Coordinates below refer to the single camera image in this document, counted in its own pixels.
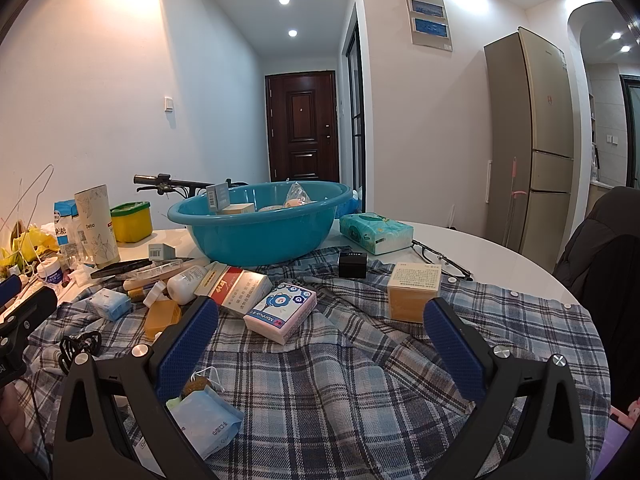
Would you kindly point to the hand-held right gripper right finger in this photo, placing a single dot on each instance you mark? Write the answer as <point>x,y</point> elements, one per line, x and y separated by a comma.
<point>452,350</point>

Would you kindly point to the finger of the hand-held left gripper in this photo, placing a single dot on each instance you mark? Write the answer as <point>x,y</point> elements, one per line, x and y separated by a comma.
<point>32,306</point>
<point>9,289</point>

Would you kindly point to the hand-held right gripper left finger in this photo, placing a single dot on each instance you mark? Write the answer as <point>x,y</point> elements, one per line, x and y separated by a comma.
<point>185,350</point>

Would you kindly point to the orange translucent case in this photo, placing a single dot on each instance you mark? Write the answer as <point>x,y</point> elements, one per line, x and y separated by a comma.
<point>161,319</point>

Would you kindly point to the white box with blue circles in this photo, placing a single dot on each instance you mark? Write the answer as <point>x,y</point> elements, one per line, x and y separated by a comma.
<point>281,312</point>

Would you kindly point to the blue plastic basin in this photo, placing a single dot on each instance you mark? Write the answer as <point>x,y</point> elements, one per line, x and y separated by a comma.
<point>240,240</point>

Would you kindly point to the yellow container with green lid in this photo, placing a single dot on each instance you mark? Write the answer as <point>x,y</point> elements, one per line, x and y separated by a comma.
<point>131,222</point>

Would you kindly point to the person's left hand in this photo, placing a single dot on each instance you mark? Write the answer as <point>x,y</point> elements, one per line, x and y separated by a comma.
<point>14,420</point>

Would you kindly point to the white jar with blue label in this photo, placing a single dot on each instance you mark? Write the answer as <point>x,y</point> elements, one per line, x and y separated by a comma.
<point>51,272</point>

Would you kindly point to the yellow plastic bag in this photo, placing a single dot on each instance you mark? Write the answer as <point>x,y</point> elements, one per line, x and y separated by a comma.
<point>30,245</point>

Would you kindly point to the black hair clip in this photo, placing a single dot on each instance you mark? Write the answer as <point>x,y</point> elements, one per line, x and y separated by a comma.
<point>79,350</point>

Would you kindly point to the white plug adapter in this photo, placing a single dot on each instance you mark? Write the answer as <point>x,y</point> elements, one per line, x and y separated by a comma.
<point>154,294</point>

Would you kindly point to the white lotion bottle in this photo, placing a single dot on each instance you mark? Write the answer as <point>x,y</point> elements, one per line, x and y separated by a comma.
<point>185,285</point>

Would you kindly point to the orange box with white label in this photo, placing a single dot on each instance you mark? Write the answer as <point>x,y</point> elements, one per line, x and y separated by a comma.
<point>414,295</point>

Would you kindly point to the small blue tissue pack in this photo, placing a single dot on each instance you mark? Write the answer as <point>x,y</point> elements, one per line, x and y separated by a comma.
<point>109,304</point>

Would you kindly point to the light blue wipes packet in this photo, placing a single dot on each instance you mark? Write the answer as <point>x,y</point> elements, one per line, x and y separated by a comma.
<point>207,425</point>

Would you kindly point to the blue and white box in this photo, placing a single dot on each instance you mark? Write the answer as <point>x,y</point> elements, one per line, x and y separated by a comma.
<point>66,230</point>

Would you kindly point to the red and white carton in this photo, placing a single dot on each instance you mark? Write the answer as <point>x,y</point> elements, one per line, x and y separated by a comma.
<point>240,287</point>

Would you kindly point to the clear toothbrush tube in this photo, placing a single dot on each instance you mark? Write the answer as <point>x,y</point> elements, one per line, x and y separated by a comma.
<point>150,272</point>

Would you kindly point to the black eyeglasses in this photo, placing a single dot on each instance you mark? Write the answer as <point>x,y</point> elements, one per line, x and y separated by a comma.
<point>442,260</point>

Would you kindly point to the black phone case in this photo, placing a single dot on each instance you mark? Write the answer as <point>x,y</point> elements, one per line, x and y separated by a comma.
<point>120,268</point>

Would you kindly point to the small grey box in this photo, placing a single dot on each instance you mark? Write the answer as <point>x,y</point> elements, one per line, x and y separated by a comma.
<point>161,251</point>

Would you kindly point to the white patterned paper tube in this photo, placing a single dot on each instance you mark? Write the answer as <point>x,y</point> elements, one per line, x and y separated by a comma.
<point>97,225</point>

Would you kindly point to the small black box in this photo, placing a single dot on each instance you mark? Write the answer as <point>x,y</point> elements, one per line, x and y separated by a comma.
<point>352,266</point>

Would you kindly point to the plaid shirt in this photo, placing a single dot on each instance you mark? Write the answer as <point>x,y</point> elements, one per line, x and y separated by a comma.
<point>325,385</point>

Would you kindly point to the green tissue pack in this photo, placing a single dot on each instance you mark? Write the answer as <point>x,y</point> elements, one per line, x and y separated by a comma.
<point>375,232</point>

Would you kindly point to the yellow box with white top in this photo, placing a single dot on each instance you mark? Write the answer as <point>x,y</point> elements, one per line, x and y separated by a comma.
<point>239,209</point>

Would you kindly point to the grey-blue box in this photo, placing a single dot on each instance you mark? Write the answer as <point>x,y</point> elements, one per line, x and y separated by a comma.
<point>217,197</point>

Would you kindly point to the black jacket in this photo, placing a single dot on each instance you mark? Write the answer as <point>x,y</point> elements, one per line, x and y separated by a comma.
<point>605,260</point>

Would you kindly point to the blue plastic bag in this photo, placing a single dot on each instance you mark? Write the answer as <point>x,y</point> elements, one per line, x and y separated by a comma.
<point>350,205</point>

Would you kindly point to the cartoon printed bag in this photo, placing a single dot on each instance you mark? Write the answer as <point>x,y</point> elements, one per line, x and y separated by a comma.
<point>627,417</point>

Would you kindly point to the clear plastic bag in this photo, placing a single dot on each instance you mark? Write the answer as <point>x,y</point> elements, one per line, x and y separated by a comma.
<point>297,196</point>

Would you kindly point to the gold refrigerator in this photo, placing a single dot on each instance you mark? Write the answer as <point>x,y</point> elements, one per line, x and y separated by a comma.
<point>545,135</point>

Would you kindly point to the dark wooden door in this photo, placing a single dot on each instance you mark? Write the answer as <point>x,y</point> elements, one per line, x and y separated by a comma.
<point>302,125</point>

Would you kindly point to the black-framed glass door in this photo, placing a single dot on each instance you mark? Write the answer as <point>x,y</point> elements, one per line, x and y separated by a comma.
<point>354,110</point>

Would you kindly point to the white wall pipe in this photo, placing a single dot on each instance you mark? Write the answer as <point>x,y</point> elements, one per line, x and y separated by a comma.
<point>488,180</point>

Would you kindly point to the white light switch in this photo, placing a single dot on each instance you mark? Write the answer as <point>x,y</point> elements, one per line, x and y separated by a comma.
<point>170,103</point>

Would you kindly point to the grey wall electrical panel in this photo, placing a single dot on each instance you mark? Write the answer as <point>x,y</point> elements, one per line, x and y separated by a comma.
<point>429,20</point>

